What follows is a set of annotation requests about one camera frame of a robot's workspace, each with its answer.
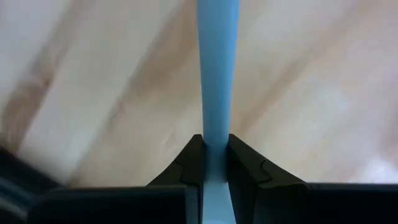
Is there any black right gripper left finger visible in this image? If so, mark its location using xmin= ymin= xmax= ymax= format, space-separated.
xmin=27 ymin=133 xmax=206 ymax=224

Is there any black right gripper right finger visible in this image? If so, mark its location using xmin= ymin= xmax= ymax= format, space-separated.
xmin=228 ymin=133 xmax=398 ymax=224

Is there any grey-blue silicone spoon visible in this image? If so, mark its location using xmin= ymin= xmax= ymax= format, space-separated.
xmin=197 ymin=0 xmax=241 ymax=224

